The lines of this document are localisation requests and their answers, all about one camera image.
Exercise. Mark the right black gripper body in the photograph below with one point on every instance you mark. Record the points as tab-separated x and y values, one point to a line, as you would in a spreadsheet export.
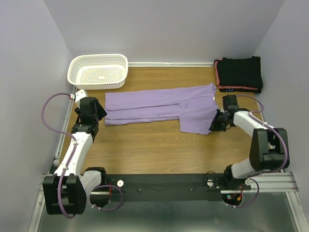
218	123

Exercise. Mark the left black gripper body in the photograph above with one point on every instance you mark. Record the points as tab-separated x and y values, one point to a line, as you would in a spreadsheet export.
101	112

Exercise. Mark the purple t-shirt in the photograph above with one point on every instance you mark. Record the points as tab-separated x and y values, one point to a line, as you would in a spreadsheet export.
194	107

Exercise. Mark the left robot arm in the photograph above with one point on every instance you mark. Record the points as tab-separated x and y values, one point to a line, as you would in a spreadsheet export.
67	191

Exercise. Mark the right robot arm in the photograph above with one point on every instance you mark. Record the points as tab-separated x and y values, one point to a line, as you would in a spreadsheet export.
269	151

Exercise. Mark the white perforated plastic basket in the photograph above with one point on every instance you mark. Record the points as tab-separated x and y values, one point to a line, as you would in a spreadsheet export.
98	71

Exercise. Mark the black folded t-shirt bottom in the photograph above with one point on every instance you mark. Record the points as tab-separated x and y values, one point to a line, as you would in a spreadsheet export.
257	91

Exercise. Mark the black folded t-shirt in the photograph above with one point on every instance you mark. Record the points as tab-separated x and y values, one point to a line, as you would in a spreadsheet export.
257	91
240	72

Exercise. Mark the black folded t-shirt top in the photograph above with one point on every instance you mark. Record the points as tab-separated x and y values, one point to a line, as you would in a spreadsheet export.
240	72

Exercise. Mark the red folded t-shirt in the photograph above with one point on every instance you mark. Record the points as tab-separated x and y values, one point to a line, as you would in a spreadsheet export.
218	79

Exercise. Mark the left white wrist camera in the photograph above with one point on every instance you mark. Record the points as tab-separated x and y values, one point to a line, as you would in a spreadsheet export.
78	96

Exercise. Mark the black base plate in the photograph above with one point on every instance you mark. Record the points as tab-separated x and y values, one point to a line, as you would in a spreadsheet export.
167	188

